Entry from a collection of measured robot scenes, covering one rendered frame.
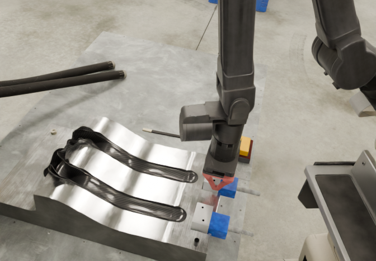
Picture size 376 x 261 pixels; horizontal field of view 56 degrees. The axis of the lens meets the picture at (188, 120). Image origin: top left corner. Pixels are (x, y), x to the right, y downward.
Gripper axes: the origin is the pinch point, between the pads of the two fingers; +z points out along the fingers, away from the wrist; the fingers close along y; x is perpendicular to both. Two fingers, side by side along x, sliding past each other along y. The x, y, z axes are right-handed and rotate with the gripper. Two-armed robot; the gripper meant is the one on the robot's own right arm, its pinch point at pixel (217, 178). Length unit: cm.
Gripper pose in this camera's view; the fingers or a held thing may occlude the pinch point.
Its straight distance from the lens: 83.6
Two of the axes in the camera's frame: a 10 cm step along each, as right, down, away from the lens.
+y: -2.5, 6.4, -7.2
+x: 9.7, 2.2, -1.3
